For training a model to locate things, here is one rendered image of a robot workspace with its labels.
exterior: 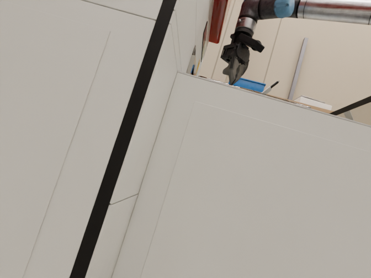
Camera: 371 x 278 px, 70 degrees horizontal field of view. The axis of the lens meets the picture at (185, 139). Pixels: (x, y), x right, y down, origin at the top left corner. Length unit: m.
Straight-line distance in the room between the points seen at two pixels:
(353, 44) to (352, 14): 2.61
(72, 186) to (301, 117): 0.50
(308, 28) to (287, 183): 3.13
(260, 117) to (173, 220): 0.30
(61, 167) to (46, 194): 0.04
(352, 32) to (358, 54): 0.27
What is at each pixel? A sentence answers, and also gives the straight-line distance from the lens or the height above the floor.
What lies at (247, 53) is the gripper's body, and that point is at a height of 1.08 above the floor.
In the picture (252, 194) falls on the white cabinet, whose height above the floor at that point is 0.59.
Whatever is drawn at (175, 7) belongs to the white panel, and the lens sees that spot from 0.49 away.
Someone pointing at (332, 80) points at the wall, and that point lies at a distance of 3.50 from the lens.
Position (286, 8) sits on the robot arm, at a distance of 1.08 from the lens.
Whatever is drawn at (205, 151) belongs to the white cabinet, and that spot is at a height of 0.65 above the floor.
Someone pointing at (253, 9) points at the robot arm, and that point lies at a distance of 1.13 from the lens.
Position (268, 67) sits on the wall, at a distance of 3.34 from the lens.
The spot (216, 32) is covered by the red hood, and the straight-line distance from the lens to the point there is 1.27.
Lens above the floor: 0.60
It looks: 6 degrees up
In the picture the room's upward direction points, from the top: 17 degrees clockwise
